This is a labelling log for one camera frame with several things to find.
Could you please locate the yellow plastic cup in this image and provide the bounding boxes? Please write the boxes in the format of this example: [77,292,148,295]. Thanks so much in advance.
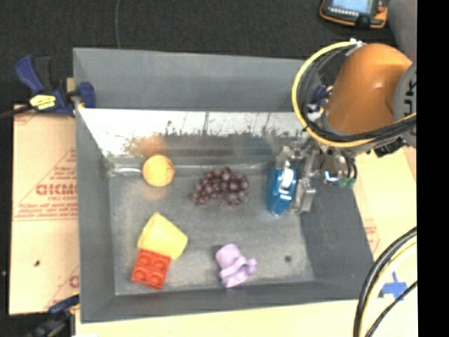
[136,211,189,260]

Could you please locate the lilac plastic toy piece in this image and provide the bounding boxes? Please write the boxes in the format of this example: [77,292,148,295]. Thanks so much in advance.
[214,243,259,289]

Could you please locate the yellow-orange round fruit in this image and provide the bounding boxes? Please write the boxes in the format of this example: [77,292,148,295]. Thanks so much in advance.
[142,154,176,188]

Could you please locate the purple toy grape bunch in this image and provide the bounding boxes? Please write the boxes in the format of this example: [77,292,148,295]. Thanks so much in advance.
[189,166,251,207]

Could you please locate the grey metal bin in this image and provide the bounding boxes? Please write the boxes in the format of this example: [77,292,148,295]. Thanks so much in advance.
[72,46,376,323]

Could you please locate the brown cardboard board, red print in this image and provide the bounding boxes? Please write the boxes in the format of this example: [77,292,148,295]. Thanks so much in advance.
[7,103,417,317]

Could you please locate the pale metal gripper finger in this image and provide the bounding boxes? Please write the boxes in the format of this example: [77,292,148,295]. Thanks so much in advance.
[274,146,294,173]
[295,178,317,215]

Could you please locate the red toy building brick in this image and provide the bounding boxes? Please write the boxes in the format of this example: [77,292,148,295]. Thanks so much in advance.
[130,248,173,291]

